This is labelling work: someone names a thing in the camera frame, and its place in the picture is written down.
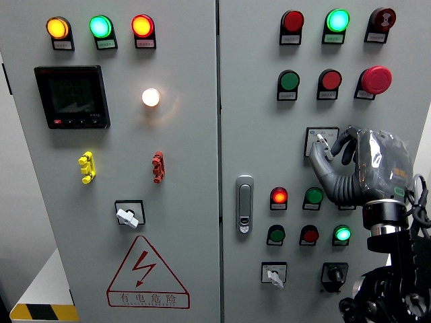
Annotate white-handled turn switch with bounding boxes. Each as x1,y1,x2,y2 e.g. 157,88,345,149
304,127,340,159
114,199,146,229
261,262,288,290

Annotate small green push button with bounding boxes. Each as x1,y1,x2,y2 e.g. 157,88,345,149
267,224,286,243
304,187,324,205

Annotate small green lit lamp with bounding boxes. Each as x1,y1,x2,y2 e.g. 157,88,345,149
333,225,352,242

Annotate large red stop button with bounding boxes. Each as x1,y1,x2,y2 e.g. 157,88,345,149
360,65,393,96

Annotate small red push button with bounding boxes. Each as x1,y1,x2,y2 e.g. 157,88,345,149
300,225,320,244

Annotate large red push button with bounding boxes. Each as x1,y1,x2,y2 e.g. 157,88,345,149
318,69,343,92

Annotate small red lit lamp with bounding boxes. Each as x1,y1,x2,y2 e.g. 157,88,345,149
270,186,289,205

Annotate large green push button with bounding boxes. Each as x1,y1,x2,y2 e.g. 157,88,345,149
277,69,301,92

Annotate pale grey cabinet door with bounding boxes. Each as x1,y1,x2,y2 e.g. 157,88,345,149
217,0,431,323
0,0,222,323

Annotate silver door lock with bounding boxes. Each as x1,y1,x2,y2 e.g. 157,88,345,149
235,174,255,235

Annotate dark red buzzer lamp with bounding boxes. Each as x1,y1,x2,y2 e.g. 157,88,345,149
368,7,397,33

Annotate large green round lamp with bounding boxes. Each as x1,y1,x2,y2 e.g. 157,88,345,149
325,8,351,34
88,14,114,40

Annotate large dark red round lamp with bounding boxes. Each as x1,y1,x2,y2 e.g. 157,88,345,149
279,9,305,34

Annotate white round lamp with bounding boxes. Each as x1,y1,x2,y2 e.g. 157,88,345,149
141,87,161,108

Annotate red warning triangle sign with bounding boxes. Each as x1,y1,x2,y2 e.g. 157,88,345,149
106,234,191,310

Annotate large orange-red lit lamp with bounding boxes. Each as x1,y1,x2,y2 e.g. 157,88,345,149
131,13,156,39

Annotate black display meter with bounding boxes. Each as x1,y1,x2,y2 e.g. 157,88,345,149
34,65,111,130

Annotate large yellow round lamp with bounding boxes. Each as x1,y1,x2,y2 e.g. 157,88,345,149
45,15,71,41

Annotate black and yellow striped tape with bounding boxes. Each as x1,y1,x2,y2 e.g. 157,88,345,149
9,303,80,322

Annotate black-handled turn switch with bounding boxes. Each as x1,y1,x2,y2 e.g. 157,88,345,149
319,262,350,294

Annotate white-handled turn switch, small plate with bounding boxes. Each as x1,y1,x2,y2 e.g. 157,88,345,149
261,262,288,290

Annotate small red handle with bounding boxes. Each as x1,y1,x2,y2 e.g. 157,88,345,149
151,151,166,184

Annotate white-handled turn switch, black plate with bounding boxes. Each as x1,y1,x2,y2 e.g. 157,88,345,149
114,199,146,229

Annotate small yellow handle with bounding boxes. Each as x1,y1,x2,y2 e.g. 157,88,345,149
77,151,96,185

